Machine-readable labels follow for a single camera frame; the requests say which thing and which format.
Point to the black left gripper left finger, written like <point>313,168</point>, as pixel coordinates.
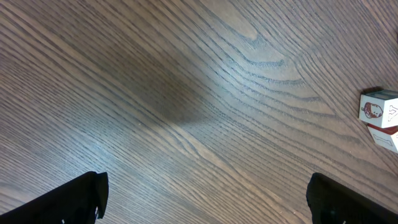
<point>81,200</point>

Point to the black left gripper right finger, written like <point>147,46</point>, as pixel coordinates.
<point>331,202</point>

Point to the plain white wooden block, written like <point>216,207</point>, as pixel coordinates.
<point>385,137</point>

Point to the yellow side picture block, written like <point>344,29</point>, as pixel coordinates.
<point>379,108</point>

